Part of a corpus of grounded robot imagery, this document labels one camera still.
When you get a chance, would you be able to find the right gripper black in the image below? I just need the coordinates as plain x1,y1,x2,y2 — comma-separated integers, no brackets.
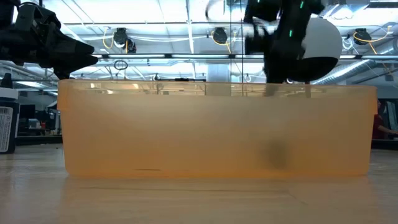
264,29,307,97

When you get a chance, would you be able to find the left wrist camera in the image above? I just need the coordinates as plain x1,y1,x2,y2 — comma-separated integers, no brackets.
14,2,62,34

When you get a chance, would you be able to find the black hanging cable loop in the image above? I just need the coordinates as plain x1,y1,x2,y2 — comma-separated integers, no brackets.
113,59,129,71

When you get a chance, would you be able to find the thin vertical metal pole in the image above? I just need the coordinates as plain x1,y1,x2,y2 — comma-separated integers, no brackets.
239,0,244,83

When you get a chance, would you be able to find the black ceiling cable reel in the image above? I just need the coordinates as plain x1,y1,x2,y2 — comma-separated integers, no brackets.
211,27,233,54
112,27,137,54
353,26,392,46

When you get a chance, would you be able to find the white building pillar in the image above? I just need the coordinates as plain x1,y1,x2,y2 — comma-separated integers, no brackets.
206,63,231,94

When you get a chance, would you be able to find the cluttered background desk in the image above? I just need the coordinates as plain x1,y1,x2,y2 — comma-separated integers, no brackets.
17,101,62,146

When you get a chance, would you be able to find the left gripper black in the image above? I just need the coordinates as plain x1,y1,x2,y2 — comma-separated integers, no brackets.
0,29,99,80

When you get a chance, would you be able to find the white globe lamp black base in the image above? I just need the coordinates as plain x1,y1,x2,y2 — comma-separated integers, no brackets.
279,17,343,99

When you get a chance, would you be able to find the orange translucent plastic bin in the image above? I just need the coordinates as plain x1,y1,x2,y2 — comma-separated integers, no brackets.
57,78,379,180

